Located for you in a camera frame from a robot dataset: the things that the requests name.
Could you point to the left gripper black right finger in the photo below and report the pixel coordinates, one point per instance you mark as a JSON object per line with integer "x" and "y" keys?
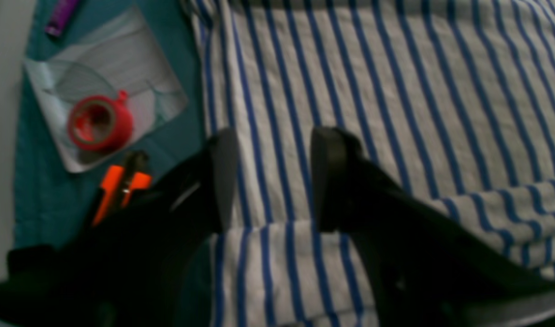
{"x": 424, "y": 269}

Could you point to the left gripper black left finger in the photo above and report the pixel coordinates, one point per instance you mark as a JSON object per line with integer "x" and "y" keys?
{"x": 130, "y": 269}

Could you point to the blue white striped T-shirt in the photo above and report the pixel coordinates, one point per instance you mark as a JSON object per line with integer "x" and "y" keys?
{"x": 453, "y": 99}

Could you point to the red tape roll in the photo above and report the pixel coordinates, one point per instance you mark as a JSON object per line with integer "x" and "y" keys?
{"x": 101, "y": 124}

